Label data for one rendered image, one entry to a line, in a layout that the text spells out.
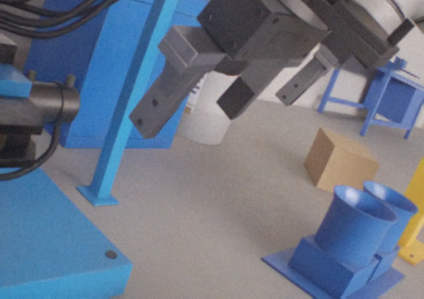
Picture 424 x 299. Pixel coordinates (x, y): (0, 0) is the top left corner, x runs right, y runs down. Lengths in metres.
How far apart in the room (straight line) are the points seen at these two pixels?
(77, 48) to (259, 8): 2.00
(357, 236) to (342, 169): 1.36
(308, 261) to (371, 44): 1.67
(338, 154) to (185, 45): 2.87
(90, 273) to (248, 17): 1.07
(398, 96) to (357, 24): 7.01
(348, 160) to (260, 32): 2.88
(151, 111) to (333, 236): 1.58
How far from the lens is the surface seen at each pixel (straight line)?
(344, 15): 0.37
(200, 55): 0.35
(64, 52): 2.42
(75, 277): 1.32
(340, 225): 1.92
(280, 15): 0.36
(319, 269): 1.98
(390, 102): 7.40
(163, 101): 0.40
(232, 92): 0.52
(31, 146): 1.10
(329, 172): 3.21
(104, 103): 2.38
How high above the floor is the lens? 0.88
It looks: 16 degrees down
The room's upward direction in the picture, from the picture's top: 22 degrees clockwise
